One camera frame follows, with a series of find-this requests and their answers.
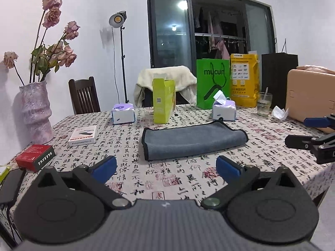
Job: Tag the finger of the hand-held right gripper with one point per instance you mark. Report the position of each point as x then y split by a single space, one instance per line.
298 141
316 122

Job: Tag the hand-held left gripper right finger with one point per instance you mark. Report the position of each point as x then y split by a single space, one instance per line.
228 167

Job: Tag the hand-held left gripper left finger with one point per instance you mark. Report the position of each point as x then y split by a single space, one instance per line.
105 167

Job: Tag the grey towel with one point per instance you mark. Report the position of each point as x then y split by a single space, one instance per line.
192 142

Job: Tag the beige hard case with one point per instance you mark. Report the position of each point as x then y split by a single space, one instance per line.
310 96

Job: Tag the crumpled white tissue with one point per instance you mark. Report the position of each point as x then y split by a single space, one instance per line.
279 113

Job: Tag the white flat box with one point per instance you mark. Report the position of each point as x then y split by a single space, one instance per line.
82 135

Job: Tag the drinking glass with straw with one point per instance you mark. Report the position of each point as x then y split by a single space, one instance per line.
264 104

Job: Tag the purple white tissue box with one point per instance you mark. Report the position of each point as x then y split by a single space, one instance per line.
223 109
123 113

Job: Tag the black cabinet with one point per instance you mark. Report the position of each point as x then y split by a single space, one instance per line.
278 75

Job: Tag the red and black box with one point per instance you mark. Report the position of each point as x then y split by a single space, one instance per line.
35 157

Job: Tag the dark wooden chair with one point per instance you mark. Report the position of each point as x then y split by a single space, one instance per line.
83 96

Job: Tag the yellow paper bag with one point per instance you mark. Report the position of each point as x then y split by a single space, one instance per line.
244 79

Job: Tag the green paper bag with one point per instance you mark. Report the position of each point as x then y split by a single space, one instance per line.
212 83

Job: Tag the yellow-green carton box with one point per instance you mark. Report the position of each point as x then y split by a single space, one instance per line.
163 100

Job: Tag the pink speckled ceramic vase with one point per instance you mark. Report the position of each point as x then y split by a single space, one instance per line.
35 112

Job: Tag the black smartphone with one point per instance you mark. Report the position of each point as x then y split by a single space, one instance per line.
11 187

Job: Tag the green white packet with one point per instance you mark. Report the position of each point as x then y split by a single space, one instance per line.
3 172

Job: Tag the chair with cream blanket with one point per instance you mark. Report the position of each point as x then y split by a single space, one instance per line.
167 79

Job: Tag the black floor lamp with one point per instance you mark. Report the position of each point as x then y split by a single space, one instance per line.
121 44

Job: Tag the dried pink roses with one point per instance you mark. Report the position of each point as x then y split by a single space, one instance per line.
53 49

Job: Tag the hanging clothes on rack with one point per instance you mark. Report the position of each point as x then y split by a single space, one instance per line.
217 39

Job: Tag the black framed glass door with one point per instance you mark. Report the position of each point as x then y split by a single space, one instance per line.
209 28

